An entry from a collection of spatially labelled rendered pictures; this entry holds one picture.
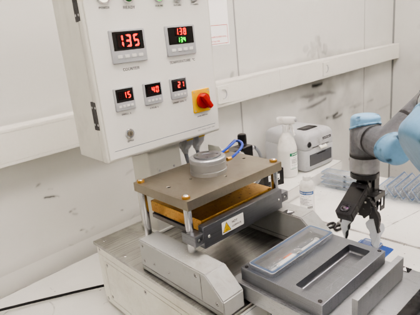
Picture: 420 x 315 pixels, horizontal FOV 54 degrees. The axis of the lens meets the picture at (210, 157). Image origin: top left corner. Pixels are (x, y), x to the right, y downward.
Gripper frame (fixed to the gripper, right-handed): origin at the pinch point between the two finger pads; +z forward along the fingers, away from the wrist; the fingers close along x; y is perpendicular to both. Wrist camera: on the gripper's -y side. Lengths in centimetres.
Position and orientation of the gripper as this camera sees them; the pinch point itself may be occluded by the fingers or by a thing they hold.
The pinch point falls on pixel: (359, 242)
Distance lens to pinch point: 122.1
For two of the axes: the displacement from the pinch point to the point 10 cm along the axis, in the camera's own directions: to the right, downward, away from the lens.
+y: 7.3, -2.6, 6.3
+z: 0.9, 9.6, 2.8
